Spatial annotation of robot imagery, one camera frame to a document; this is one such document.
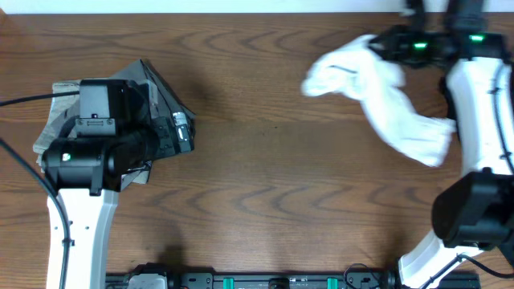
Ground folded grey shorts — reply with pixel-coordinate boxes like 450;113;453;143
41;59;195;195

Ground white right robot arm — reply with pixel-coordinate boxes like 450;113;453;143
369;0;513;288

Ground white printed t-shirt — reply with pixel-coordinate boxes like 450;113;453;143
300;35;456;167

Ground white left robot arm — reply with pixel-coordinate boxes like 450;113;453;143
42;112;195;288

